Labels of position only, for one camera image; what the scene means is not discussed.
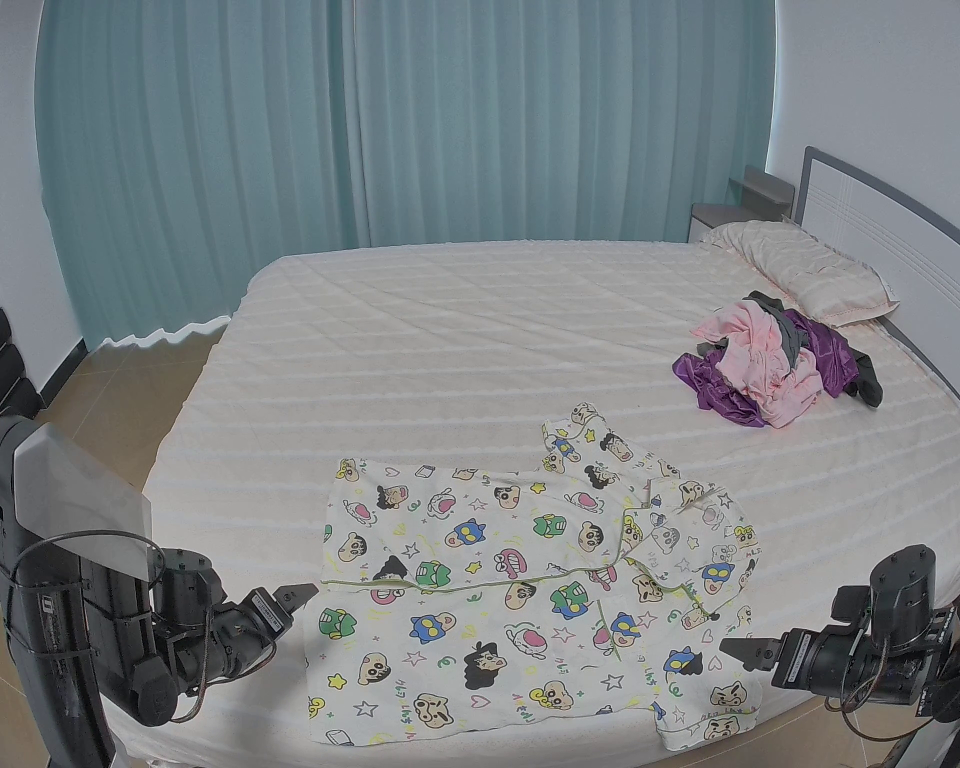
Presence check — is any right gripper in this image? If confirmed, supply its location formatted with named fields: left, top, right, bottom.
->
left=718, top=626, right=865, bottom=691

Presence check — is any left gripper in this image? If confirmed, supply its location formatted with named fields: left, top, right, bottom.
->
left=214, top=582, right=321, bottom=669

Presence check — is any white printed pyjama top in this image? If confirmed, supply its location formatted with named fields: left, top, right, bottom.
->
left=303, top=401, right=766, bottom=753

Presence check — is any pile of clothes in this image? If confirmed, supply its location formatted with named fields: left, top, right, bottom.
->
left=672, top=289, right=886, bottom=431

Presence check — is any bed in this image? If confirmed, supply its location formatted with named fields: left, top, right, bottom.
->
left=97, top=146, right=960, bottom=768

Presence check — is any black chair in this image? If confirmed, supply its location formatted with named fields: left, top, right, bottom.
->
left=0, top=307, right=40, bottom=421

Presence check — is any cream pillow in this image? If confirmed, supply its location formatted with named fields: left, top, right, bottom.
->
left=701, top=219, right=903, bottom=329

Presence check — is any grey bedside table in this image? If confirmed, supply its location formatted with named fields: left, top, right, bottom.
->
left=688, top=166, right=796, bottom=245

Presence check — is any blue-green curtain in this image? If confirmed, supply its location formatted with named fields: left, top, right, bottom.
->
left=345, top=0, right=783, bottom=249
left=35, top=0, right=358, bottom=352

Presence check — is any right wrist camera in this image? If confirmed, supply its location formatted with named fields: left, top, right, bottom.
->
left=828, top=583, right=876, bottom=639

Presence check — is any black cable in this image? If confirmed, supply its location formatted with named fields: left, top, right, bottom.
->
left=9, top=528, right=166, bottom=601
left=174, top=639, right=280, bottom=725

